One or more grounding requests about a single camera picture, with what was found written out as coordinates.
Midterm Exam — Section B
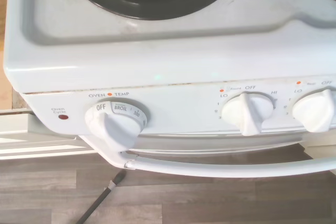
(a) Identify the white burner knob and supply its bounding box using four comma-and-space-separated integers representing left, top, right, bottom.
291, 89, 335, 133
222, 91, 276, 137

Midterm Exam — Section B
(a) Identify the white electric stove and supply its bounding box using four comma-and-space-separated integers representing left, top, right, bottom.
2, 0, 336, 179

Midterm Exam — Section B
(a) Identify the white oven temperature knob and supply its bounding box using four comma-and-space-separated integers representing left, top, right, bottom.
83, 97, 152, 154

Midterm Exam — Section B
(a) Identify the black rod with grey joint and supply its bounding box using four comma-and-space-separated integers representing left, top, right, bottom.
75, 171, 127, 224

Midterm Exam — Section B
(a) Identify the white oven door handle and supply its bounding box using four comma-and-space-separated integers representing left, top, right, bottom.
86, 134, 336, 179

